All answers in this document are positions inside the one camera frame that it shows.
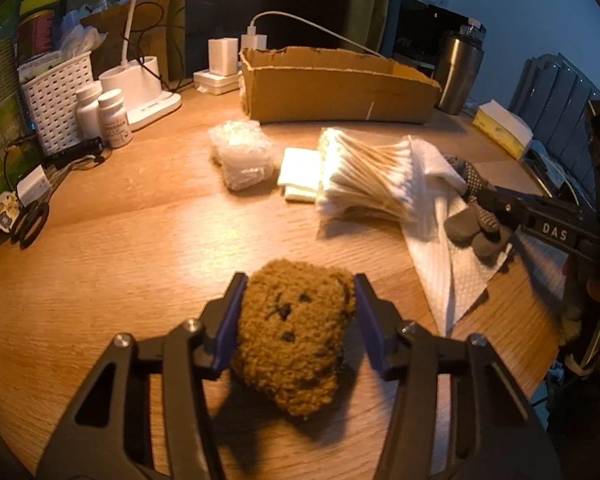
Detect white plug adapter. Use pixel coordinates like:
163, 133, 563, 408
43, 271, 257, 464
208, 38, 240, 78

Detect pack of cotton swabs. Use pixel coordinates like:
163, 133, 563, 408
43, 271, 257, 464
315, 127, 427, 225

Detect white plastic basket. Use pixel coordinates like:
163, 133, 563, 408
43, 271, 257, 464
20, 51, 95, 156

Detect white power strip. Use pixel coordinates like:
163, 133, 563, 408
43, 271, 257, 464
193, 69, 244, 96

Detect black scissors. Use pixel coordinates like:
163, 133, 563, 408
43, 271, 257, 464
9, 165, 77, 249

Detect brown plush bear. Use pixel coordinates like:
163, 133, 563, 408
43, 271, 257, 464
230, 258, 357, 419

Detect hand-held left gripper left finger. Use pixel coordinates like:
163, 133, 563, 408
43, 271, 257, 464
35, 271, 249, 480

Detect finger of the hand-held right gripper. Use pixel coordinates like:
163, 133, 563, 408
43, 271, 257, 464
494, 186, 588, 213
471, 191, 588, 262

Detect red tin can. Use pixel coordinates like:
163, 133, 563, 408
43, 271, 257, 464
17, 10, 64, 63

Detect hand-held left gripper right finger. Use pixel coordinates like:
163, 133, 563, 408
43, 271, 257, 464
354, 273, 564, 480

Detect yellow tissue box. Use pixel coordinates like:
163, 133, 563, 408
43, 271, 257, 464
472, 101, 535, 161

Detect cardboard box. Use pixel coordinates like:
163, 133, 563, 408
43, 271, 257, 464
238, 46, 442, 125

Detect white desk lamp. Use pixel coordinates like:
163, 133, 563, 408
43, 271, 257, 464
98, 0, 183, 132

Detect white charger with cable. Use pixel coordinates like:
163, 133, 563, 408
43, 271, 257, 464
239, 11, 383, 57

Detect white paper towel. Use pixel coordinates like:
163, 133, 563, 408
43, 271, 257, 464
399, 135, 514, 339

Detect bubble wrap packet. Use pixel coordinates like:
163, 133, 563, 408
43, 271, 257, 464
208, 120, 275, 192

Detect steel tumbler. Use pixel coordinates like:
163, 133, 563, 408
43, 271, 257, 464
432, 30, 486, 115

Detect small white keychain charm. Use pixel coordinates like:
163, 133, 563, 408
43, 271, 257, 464
0, 197, 22, 234

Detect black cable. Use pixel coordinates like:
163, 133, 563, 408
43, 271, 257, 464
126, 1, 188, 94

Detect large white cotton pad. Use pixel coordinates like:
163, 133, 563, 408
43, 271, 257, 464
277, 148, 324, 192

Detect brown paper bag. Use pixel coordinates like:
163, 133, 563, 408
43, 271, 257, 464
80, 0, 172, 82

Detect olive green curtain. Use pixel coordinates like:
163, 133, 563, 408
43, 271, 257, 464
342, 0, 396, 54

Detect white pill bottle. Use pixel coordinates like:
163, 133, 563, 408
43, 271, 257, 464
97, 89, 133, 149
74, 81, 104, 139

